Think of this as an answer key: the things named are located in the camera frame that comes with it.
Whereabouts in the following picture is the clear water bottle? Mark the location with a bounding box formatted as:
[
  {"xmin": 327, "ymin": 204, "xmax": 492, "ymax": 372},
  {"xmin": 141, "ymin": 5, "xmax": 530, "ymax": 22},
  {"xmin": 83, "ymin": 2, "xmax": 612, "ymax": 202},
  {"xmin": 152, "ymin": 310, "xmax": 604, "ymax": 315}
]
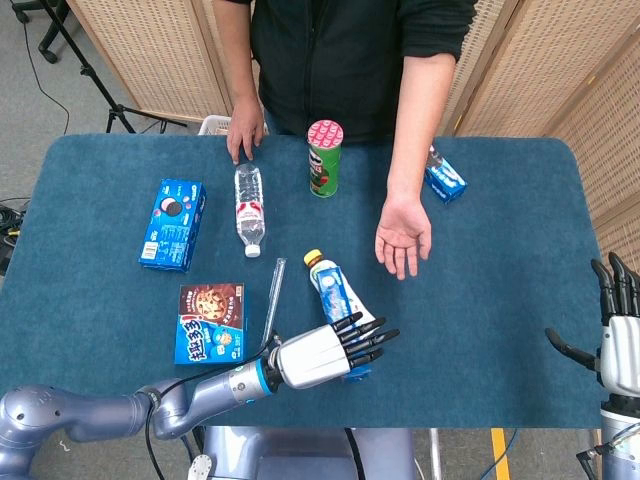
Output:
[{"xmin": 233, "ymin": 162, "xmax": 266, "ymax": 259}]

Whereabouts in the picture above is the blue table mat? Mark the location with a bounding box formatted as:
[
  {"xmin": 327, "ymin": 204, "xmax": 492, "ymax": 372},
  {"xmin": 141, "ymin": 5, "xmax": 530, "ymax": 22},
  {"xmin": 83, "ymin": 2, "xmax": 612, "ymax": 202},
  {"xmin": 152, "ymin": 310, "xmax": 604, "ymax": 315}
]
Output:
[{"xmin": 0, "ymin": 132, "xmax": 609, "ymax": 430}]

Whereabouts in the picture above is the black floor cable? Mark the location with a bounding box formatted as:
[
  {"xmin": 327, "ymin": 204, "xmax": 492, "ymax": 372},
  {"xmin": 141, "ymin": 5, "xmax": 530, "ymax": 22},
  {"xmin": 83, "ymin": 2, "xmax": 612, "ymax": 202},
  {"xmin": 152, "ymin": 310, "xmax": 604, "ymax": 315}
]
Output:
[{"xmin": 21, "ymin": 12, "xmax": 72, "ymax": 122}]

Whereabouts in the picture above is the person's left hand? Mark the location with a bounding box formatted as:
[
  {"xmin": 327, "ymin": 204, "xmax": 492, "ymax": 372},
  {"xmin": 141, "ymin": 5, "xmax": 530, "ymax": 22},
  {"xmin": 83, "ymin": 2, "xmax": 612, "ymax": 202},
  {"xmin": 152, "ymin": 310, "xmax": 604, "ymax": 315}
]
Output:
[{"xmin": 374, "ymin": 194, "xmax": 433, "ymax": 281}]

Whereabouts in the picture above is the metal table leg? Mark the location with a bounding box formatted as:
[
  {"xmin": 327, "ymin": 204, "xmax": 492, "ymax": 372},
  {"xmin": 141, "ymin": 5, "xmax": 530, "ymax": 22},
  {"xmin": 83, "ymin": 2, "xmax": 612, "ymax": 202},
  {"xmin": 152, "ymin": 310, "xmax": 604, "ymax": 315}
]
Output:
[{"xmin": 428, "ymin": 428, "xmax": 444, "ymax": 480}]

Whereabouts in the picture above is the green Pringles can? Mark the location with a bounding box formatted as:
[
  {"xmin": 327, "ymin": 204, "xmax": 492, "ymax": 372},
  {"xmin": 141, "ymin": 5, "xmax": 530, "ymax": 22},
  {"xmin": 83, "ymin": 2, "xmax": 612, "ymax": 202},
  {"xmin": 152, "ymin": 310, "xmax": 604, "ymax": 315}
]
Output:
[{"xmin": 306, "ymin": 119, "xmax": 345, "ymax": 199}]

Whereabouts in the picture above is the person's right hand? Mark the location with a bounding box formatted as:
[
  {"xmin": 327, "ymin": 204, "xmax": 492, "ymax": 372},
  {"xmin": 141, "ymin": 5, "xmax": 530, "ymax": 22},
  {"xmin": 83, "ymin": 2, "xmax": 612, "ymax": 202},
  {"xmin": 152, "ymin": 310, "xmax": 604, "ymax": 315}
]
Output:
[{"xmin": 226, "ymin": 97, "xmax": 266, "ymax": 166}]

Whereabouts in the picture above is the black office chair base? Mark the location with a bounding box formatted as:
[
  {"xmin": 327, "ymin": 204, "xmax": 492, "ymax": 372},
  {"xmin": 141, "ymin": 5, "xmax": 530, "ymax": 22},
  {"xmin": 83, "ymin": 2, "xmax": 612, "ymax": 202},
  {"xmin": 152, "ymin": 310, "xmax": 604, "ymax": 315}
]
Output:
[{"xmin": 9, "ymin": 0, "xmax": 67, "ymax": 65}]

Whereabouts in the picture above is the person's right forearm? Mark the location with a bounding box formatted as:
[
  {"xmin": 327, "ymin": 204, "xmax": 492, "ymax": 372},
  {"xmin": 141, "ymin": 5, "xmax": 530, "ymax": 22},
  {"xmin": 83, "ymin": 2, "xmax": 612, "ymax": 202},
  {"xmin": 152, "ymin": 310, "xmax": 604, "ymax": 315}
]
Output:
[{"xmin": 213, "ymin": 0, "xmax": 264, "ymax": 109}]

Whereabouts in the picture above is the small blue Oreo box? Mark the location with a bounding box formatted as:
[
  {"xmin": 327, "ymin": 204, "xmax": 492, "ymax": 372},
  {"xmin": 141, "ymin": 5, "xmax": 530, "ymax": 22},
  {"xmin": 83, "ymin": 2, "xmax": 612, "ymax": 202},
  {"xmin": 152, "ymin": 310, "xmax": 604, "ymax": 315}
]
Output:
[
  {"xmin": 424, "ymin": 144, "xmax": 469, "ymax": 205},
  {"xmin": 314, "ymin": 266, "xmax": 374, "ymax": 384}
]

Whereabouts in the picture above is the white plastic basket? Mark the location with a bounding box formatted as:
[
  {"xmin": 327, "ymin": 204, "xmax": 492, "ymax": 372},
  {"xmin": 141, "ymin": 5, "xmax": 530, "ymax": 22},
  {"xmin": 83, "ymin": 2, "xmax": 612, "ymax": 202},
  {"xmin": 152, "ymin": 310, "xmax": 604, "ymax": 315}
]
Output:
[{"xmin": 198, "ymin": 114, "xmax": 269, "ymax": 137}]

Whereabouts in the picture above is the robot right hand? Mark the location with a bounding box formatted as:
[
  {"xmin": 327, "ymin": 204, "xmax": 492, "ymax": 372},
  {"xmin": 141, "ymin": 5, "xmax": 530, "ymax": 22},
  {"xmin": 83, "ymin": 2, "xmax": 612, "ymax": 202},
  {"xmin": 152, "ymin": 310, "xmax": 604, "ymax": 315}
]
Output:
[{"xmin": 544, "ymin": 252, "xmax": 640, "ymax": 396}]

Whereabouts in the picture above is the person's torso in black top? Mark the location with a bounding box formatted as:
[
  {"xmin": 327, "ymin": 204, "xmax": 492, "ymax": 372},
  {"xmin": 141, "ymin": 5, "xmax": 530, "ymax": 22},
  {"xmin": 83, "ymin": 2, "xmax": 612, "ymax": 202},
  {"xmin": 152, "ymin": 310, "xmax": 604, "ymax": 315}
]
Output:
[{"xmin": 248, "ymin": 0, "xmax": 479, "ymax": 145}]

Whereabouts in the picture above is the grey-blue robot torso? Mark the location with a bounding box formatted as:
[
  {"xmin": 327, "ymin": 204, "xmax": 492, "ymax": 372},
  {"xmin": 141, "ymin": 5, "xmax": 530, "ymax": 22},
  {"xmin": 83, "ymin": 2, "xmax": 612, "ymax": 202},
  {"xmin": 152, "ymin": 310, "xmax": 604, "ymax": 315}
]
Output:
[{"xmin": 187, "ymin": 425, "xmax": 419, "ymax": 480}]

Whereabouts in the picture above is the blue brown chocolate cookie box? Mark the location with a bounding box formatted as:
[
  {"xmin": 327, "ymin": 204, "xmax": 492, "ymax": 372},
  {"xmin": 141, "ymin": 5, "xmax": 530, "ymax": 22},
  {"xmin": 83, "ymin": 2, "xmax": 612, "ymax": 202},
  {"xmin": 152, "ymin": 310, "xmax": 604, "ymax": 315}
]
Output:
[{"xmin": 173, "ymin": 283, "xmax": 250, "ymax": 366}]

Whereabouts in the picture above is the clear wrapped straw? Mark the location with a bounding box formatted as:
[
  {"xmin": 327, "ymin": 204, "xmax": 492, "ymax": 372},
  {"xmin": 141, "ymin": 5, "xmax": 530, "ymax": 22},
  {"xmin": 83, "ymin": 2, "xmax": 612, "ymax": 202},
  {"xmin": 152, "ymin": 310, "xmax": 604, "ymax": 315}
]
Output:
[{"xmin": 259, "ymin": 257, "xmax": 288, "ymax": 351}]

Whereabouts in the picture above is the blue cable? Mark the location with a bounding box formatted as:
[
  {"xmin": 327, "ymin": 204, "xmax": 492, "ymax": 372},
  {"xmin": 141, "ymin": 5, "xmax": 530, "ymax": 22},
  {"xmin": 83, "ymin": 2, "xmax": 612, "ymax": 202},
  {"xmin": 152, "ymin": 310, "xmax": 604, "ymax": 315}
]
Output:
[{"xmin": 479, "ymin": 428, "xmax": 522, "ymax": 480}]

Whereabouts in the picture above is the wicker folding screen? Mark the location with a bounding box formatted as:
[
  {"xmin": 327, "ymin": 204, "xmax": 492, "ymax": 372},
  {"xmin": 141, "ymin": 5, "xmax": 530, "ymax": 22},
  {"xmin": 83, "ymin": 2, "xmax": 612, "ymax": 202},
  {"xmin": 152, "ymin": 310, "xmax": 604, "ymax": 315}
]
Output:
[
  {"xmin": 434, "ymin": 0, "xmax": 640, "ymax": 264},
  {"xmin": 66, "ymin": 0, "xmax": 262, "ymax": 127}
]

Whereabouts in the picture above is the person's left forearm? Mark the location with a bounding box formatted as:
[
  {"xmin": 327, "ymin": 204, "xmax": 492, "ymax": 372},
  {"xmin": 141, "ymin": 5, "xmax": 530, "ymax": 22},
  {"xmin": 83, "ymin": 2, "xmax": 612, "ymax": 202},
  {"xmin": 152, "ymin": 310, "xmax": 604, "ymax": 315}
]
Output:
[{"xmin": 387, "ymin": 52, "xmax": 457, "ymax": 206}]

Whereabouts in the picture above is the bundle of cables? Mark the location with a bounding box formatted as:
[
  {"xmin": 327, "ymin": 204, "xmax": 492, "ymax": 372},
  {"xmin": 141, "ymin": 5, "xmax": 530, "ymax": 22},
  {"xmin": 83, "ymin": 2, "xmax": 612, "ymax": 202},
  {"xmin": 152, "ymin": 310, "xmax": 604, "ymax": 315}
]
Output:
[{"xmin": 0, "ymin": 197, "xmax": 27, "ymax": 264}]

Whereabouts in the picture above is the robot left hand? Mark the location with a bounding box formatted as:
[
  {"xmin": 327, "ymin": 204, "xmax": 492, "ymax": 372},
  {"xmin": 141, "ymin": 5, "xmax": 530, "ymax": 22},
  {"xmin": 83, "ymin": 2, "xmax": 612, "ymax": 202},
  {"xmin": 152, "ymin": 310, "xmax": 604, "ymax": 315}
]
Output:
[{"xmin": 267, "ymin": 312, "xmax": 401, "ymax": 391}]

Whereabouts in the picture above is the large blue Oreo box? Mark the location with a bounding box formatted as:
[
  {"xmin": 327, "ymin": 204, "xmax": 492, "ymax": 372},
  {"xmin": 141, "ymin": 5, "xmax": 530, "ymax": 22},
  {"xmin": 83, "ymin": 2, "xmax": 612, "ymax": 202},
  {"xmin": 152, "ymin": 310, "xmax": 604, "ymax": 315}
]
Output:
[{"xmin": 138, "ymin": 178, "xmax": 208, "ymax": 274}]

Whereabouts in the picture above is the black tripod stand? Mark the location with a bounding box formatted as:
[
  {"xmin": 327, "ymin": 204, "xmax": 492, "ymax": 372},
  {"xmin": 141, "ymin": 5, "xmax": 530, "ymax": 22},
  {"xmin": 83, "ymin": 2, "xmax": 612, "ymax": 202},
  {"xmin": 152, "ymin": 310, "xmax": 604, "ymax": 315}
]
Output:
[{"xmin": 9, "ymin": 0, "xmax": 189, "ymax": 134}]

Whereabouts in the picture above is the white-label tea bottle yellow cap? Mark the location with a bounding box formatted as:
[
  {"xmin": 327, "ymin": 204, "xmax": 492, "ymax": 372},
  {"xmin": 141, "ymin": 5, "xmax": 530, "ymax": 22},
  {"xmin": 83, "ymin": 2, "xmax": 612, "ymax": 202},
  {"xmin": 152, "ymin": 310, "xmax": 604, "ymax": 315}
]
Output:
[{"xmin": 303, "ymin": 249, "xmax": 379, "ymax": 331}]

